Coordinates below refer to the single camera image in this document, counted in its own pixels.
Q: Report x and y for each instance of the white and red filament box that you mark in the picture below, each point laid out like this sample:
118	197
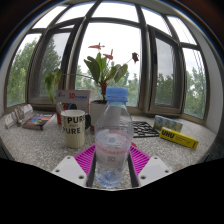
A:
75	96

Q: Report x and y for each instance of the potted anthurium in white pot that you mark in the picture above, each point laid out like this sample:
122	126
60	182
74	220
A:
100	68

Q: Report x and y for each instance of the blue-green pack of small cartons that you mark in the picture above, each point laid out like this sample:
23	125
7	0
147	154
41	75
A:
168	123

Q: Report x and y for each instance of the black lattice trivet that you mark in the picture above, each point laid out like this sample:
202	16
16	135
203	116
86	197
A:
145	129

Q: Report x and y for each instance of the clear blue-capped water bottle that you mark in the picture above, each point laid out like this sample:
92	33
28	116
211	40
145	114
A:
113	143

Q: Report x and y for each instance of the yellow glue box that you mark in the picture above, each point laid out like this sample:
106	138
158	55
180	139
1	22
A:
178	137

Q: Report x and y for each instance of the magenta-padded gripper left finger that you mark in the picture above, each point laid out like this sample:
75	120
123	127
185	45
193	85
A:
70	169

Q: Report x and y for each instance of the black tape roll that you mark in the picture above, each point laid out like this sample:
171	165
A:
87	121

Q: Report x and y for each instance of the folded printed paper packets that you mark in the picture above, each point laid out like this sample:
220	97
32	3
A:
16	116

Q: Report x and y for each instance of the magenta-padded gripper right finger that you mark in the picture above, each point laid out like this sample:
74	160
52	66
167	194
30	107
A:
154	169

